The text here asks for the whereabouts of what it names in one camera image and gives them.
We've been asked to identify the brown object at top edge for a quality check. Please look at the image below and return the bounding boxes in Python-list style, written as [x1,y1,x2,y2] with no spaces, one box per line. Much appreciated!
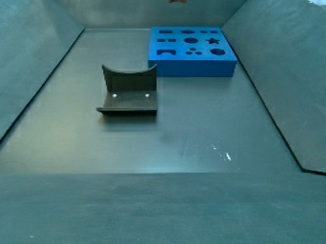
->
[168,0,187,3]

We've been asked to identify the black curved holder stand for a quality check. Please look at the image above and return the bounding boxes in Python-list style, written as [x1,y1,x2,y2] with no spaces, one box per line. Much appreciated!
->
[96,66,158,114]

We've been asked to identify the blue shape sorter block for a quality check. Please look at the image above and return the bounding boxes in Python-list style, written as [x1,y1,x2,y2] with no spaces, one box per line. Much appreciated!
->
[148,27,236,77]

